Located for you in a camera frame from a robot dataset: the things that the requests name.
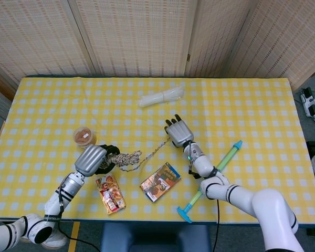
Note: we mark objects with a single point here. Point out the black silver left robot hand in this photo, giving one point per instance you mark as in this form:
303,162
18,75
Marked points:
90,158

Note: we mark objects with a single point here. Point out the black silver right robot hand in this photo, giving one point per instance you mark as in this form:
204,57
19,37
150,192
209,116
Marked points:
179,132

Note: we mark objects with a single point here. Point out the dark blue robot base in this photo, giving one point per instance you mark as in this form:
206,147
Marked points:
155,237

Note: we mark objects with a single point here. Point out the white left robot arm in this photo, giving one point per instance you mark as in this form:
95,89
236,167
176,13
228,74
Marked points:
55,202

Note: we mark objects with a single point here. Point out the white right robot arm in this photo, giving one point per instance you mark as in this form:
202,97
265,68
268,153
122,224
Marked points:
267,207

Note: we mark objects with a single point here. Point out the clear orange snack jar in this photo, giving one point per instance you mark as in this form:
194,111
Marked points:
84,137

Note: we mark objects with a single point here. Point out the yellow orange curry box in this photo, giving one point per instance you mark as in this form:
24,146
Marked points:
110,194

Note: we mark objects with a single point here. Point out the orange blue card box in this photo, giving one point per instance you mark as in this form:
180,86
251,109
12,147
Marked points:
160,182

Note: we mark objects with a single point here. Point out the blue green toy water pump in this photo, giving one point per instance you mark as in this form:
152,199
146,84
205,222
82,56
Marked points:
232,151

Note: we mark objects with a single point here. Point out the yellow white checkered tablecloth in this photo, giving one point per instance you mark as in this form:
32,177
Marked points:
252,118

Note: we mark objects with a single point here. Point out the woven bamboo folding screen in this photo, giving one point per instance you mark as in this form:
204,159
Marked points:
136,36

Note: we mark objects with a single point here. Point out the white power strip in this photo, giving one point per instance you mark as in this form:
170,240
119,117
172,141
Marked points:
310,103

